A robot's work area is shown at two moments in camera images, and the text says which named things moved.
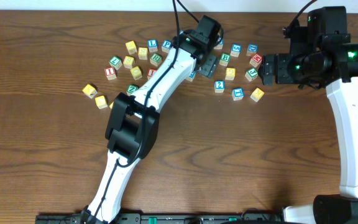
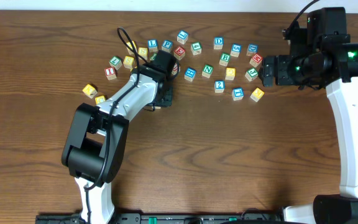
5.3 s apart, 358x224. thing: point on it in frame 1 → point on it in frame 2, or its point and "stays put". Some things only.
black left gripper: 209,68 → 168,102
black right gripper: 282,76 stays put
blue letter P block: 166,45 stays put
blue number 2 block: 219,86 stays put
